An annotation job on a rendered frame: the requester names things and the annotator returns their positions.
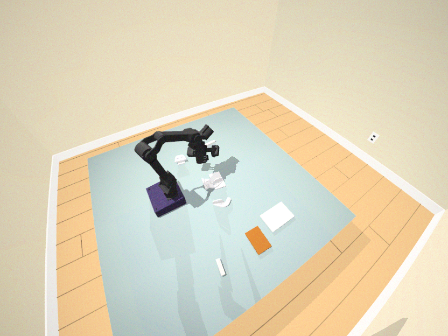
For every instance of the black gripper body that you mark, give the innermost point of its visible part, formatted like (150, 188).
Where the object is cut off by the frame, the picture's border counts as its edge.
(214, 150)

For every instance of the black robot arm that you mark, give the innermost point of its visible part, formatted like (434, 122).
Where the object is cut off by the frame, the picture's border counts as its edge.
(168, 182)

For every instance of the orange flat rectangular plate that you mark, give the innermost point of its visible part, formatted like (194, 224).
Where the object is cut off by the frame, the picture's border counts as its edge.
(258, 240)

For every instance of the white flat rectangular plate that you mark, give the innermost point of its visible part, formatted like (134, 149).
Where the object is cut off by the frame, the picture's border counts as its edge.
(276, 216)

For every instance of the white flat bar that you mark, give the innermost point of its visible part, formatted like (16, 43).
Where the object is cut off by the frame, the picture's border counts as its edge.
(220, 267)

